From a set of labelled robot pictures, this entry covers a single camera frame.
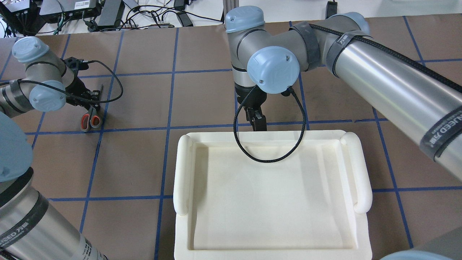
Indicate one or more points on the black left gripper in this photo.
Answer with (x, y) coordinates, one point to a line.
(76, 84)

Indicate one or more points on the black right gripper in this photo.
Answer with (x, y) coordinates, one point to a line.
(251, 100)

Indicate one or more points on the grey orange handled scissors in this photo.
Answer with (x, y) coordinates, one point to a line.
(89, 122)

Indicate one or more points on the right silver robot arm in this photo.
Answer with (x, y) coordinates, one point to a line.
(423, 104)

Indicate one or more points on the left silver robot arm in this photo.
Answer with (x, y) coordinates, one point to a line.
(31, 227)

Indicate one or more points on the white foam tray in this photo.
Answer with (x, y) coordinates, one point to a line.
(312, 205)

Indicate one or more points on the aluminium frame post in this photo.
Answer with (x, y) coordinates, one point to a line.
(227, 6)

